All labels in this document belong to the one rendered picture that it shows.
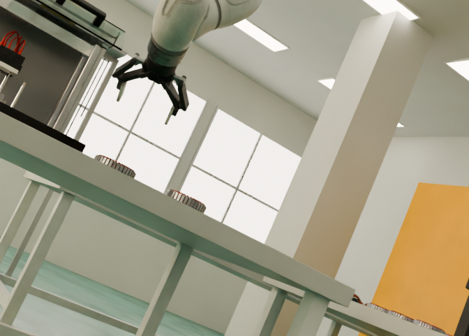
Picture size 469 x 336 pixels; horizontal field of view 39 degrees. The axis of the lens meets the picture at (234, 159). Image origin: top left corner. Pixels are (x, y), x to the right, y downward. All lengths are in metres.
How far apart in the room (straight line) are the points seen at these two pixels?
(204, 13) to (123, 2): 7.13
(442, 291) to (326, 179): 1.30
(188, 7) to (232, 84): 7.61
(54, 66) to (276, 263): 0.83
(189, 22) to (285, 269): 0.63
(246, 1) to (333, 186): 3.93
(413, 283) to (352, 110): 1.53
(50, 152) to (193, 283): 7.62
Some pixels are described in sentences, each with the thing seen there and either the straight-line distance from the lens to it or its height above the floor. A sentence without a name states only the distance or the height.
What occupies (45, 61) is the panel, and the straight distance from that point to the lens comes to 1.91.
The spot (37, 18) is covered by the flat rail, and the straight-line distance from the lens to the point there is 1.76.
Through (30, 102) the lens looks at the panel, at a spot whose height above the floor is 0.85.
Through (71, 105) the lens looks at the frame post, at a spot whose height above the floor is 0.88.
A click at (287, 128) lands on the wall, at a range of 9.39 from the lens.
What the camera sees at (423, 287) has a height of 1.17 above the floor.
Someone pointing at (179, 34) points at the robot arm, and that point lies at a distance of 1.44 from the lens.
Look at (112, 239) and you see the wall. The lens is 8.45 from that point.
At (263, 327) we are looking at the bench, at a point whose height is 0.53.
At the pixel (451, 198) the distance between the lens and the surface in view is 5.01.
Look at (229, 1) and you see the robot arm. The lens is 1.50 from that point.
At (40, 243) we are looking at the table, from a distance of 2.83.
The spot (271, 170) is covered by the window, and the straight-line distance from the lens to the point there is 9.27.
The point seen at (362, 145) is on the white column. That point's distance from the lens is 5.53.
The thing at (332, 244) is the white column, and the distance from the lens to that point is 5.42.
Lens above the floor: 0.62
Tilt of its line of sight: 10 degrees up
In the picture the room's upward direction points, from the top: 24 degrees clockwise
